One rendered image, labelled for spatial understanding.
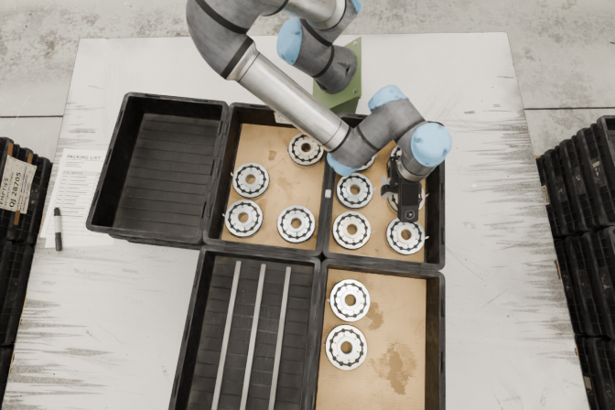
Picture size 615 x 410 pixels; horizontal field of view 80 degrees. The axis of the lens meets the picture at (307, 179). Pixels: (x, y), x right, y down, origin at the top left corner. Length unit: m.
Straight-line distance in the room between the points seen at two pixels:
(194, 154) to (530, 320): 1.09
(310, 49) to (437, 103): 0.53
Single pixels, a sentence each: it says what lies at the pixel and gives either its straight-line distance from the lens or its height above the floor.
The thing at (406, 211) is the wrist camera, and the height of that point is 0.99.
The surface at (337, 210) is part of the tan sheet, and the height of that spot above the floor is 0.83.
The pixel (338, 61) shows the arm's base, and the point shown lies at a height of 0.91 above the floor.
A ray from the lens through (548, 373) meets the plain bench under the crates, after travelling 1.34.
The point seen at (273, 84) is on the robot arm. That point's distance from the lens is 0.75.
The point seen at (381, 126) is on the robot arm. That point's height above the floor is 1.15.
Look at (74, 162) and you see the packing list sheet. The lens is 1.45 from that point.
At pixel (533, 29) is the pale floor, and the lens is 2.76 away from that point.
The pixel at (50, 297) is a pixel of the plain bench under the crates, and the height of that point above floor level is 0.70.
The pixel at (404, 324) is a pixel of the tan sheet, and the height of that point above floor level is 0.83.
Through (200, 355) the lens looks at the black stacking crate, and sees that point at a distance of 1.06.
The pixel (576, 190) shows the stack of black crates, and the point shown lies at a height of 0.38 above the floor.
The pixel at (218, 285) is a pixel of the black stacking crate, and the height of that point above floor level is 0.83.
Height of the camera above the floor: 1.84
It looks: 72 degrees down
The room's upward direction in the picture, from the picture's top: 1 degrees counter-clockwise
